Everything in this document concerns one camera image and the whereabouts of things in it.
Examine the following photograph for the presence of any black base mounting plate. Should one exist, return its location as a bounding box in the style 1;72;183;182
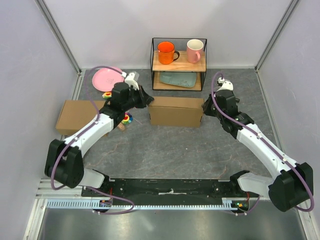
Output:
98;178;258;205

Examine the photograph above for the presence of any pink plate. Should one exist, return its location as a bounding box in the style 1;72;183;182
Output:
92;66;124;92

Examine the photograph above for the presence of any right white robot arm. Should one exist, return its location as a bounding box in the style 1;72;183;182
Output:
202;89;315;212

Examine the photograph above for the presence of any brown cardboard box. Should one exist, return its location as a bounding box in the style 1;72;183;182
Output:
148;96;205;128
55;100;97;136

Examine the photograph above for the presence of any black wire wooden shelf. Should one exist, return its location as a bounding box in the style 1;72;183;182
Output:
150;37;208;92

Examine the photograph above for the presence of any rainbow flower toy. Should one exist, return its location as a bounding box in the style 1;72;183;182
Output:
121;112;133;125

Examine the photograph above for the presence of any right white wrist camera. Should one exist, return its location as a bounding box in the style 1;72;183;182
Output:
217;77;234;92

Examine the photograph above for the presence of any orange mug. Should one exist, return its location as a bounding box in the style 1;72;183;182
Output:
157;41;180;65

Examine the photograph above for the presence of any light green tray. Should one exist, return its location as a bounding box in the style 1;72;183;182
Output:
159;72;197;88

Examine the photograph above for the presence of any closed brown cardboard box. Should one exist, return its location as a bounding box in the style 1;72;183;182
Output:
55;100;97;136

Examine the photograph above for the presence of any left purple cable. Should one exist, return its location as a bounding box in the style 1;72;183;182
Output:
49;65;136;216

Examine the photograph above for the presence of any pink mug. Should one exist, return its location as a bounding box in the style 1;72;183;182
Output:
186;39;204;64

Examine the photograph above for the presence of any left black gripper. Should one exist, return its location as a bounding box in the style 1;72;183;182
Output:
122;85;155;112

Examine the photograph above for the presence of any grey slotted cable duct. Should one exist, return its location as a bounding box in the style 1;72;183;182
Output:
46;198;248;211

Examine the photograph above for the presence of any foundation bottle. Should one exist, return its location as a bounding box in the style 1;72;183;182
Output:
117;123;126;131

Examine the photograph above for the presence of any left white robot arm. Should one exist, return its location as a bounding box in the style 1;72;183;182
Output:
44;82;154;197

